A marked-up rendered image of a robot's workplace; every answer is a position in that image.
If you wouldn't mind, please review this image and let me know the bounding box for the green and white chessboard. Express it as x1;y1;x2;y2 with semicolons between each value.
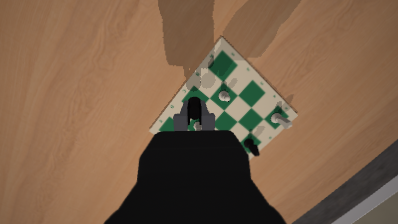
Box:
149;37;298;159

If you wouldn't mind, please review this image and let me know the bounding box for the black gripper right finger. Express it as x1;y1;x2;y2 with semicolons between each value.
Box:
199;100;215;131

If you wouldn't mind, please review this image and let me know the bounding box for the white pawn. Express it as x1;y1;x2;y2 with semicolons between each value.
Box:
218;91;230;102
194;122;202;131

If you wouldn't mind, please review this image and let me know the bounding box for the black chess piece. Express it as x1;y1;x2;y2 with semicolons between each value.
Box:
188;97;201;120
244;139;260;156

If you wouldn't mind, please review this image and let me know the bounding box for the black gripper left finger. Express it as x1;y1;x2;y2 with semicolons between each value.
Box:
173;101;190;131

